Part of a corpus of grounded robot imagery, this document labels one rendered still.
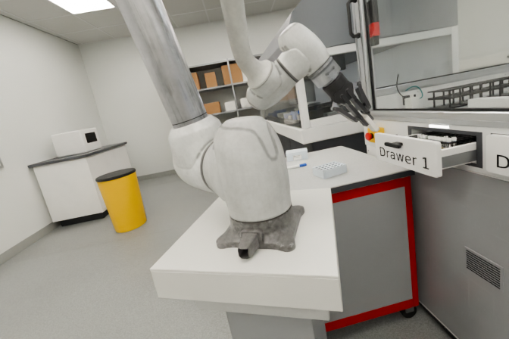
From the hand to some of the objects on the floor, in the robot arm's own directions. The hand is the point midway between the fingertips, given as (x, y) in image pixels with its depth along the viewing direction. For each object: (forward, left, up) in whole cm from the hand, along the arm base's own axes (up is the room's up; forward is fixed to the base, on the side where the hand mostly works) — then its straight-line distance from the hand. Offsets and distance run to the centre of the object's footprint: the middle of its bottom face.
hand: (369, 122), depth 81 cm
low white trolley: (-22, +34, -100) cm, 108 cm away
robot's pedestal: (-29, -39, -100) cm, 111 cm away
